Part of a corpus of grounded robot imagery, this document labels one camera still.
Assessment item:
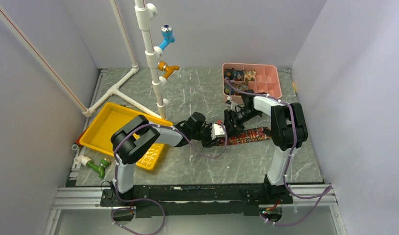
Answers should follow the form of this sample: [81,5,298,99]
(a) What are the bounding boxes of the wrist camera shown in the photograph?
[225,96,235,110]
[211,123,225,140]

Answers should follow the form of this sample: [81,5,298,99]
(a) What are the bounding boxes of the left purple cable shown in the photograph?
[110,122,229,235]

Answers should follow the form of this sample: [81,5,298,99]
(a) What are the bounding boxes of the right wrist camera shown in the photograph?
[225,96,235,110]

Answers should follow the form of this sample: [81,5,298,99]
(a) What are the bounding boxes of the green plastic faucet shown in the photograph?
[86,158,111,179]

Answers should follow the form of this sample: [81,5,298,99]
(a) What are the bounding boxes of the brown patterned rolled tie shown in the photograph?
[233,81,248,95]

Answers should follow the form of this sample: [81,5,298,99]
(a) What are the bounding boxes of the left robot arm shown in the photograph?
[111,112,228,206]

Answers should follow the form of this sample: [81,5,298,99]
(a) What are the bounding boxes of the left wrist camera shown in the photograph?
[211,123,225,140]

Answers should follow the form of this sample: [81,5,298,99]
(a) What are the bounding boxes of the pink divided organizer box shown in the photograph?
[222,63,282,104]

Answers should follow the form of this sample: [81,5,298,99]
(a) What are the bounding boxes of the purple cable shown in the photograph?
[224,77,333,227]
[110,122,229,235]

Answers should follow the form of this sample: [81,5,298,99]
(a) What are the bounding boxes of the blue dotted rolled tie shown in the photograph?
[223,84,235,95]

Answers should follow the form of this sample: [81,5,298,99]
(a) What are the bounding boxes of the gold floral rolled tie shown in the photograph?
[244,70,256,81]

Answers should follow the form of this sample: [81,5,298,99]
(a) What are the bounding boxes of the blue plastic faucet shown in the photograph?
[159,24,175,50]

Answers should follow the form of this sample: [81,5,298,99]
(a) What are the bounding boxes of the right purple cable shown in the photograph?
[224,77,333,227]

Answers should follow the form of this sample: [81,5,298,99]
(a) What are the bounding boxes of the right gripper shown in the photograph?
[224,108,261,139]

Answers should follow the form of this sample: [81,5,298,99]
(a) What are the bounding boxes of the yellow plastic tray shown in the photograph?
[79,102,173,170]

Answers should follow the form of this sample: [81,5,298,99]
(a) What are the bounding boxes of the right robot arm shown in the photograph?
[223,90,308,203]

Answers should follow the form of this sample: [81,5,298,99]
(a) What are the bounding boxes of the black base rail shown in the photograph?
[100,183,293,218]

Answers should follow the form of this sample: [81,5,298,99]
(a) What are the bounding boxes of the multicolour patterned necktie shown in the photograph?
[227,127,272,145]

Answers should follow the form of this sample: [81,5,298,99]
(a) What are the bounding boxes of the orange plastic faucet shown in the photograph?
[157,61,180,79]

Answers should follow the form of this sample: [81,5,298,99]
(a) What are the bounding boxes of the white pipe with red stripe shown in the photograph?
[0,5,92,117]

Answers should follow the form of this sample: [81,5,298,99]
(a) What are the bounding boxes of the white PVC pipe stand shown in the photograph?
[89,0,169,119]

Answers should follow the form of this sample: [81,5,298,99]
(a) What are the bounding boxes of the dark rolled tie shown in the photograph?
[224,69,235,80]

